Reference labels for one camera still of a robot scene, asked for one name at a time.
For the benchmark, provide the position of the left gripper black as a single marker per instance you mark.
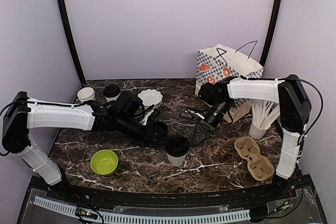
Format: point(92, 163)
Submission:
point(148, 136)

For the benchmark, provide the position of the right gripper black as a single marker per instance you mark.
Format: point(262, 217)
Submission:
point(207, 126)

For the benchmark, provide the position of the brown cardboard cup carrier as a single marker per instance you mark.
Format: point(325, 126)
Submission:
point(259, 166)

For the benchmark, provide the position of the patterned paper takeout bag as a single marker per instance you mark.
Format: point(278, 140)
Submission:
point(216, 63)

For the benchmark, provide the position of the white paper coffee cup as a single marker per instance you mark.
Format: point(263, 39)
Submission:
point(111, 98)

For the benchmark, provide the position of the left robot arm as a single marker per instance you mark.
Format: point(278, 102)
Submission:
point(24, 114)

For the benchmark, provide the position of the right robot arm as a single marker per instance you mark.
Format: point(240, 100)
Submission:
point(288, 93)

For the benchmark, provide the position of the stack of black lids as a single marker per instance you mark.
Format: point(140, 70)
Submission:
point(161, 129)

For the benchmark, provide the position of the white fluted ceramic bowl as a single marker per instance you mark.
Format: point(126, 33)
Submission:
point(151, 97)

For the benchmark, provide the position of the green bowl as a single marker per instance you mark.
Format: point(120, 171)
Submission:
point(104, 162)

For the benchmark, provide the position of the bundle of white wrapped straws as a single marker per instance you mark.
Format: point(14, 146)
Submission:
point(264, 113)

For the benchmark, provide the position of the stack of white paper cups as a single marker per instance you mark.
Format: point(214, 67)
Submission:
point(86, 94)

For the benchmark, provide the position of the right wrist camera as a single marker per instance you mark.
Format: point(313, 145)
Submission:
point(206, 93)

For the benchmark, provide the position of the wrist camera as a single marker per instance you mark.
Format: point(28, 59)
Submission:
point(206, 93)
point(126, 104)

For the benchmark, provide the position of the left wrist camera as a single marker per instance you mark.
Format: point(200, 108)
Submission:
point(126, 104)

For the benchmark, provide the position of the white slotted cable duct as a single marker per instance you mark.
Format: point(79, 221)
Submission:
point(86, 215)

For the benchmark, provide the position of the black front rail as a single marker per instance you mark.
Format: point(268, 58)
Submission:
point(247, 198)

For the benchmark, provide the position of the right black corner post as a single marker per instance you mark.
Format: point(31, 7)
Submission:
point(270, 32)

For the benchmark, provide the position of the black corner post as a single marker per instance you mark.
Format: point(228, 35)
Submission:
point(70, 40)
point(270, 32)

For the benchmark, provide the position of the left black corner post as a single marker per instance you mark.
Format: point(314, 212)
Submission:
point(70, 40)

